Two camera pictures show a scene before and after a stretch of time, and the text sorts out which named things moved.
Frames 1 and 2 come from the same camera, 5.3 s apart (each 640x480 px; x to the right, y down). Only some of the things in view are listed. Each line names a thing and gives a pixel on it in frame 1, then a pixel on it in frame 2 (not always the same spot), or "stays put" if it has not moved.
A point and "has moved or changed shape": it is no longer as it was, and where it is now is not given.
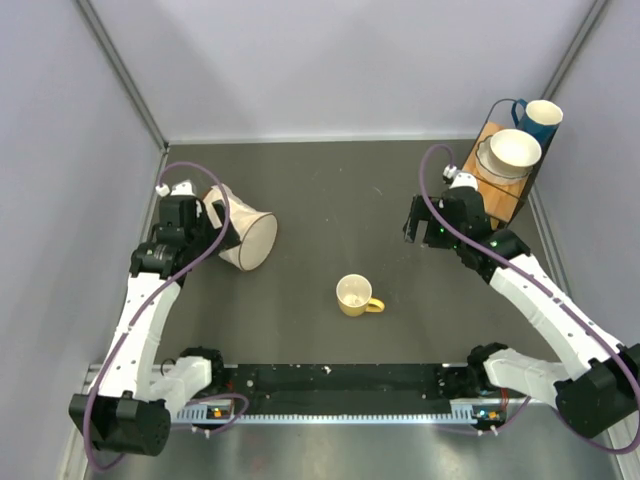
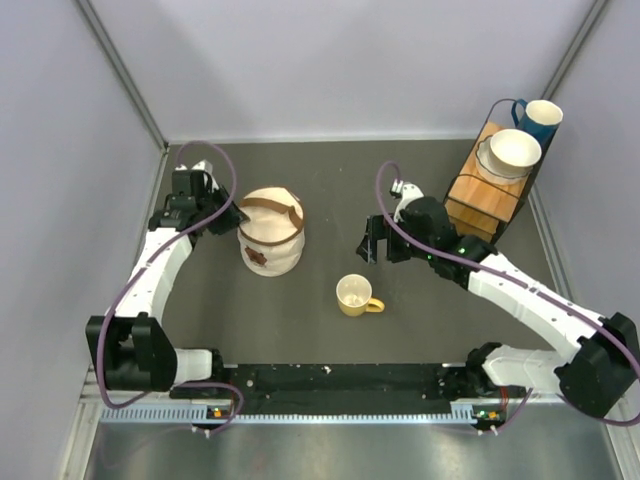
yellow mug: x=353 y=295 stays put
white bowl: x=514 y=152 stays put
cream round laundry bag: x=257 y=231 has moved or changed shape
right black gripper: x=419 y=211 -> x=376 y=229
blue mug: x=541 y=118 stays put
